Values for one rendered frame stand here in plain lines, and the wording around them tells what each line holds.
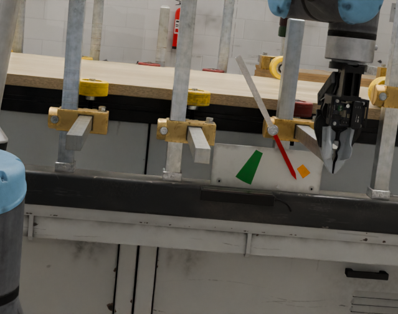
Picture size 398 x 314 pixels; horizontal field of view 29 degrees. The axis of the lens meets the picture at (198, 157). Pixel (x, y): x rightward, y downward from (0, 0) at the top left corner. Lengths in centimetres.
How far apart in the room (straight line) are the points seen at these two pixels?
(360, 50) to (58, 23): 753
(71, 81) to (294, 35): 52
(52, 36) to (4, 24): 769
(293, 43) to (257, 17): 730
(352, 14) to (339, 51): 20
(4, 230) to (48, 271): 114
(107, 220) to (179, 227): 17
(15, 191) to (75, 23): 82
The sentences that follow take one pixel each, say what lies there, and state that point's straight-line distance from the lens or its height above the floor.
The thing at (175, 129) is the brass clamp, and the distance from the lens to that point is 180.
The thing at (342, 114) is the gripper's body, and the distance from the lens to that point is 147.
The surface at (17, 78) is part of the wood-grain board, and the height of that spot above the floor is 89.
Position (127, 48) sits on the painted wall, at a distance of 890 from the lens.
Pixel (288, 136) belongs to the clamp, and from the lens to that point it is 183.
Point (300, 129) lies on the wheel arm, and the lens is 178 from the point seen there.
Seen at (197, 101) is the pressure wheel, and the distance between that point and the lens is 188.
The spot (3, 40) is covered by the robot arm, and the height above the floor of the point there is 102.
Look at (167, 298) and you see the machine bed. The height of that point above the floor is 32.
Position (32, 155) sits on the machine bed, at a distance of 206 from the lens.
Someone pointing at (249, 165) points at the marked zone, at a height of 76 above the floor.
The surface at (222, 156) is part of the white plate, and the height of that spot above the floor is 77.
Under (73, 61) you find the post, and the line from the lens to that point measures 180.
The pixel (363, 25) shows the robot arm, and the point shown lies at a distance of 146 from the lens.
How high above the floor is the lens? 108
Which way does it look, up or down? 10 degrees down
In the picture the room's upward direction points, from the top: 6 degrees clockwise
